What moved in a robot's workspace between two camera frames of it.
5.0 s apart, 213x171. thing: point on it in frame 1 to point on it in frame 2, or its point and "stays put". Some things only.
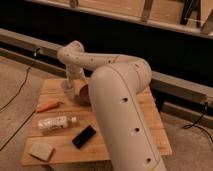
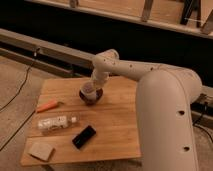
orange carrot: x=50 y=106 stays put
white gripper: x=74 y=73 to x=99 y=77
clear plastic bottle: x=57 y=122 stays put
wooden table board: x=63 y=132 stays put
